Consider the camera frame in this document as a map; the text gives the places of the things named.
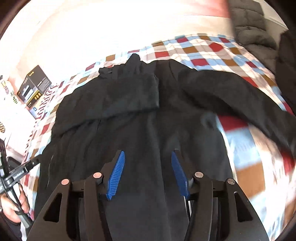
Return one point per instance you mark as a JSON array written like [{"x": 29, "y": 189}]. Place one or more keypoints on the black garment at bedside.
[{"x": 285, "y": 68}]

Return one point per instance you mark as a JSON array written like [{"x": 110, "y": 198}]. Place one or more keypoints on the red white striped cloth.
[{"x": 40, "y": 108}]

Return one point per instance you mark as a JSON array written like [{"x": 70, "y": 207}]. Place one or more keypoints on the checkered bed sheet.
[{"x": 256, "y": 161}]

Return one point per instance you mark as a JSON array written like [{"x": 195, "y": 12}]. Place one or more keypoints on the floral patterned cloth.
[{"x": 9, "y": 107}]

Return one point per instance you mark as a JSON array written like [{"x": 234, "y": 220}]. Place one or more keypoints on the grey puffer jacket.
[{"x": 251, "y": 33}]

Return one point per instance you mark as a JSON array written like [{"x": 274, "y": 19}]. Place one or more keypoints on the person's left hand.
[{"x": 9, "y": 208}]

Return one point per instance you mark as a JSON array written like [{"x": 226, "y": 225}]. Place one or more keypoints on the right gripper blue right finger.
[{"x": 183, "y": 171}]

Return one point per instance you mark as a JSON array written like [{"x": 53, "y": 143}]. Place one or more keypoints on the black product box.
[{"x": 33, "y": 87}]

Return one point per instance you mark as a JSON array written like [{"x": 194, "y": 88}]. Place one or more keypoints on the black large jacket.
[{"x": 149, "y": 110}]

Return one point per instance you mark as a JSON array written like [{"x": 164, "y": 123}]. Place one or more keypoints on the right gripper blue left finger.
[{"x": 112, "y": 172}]

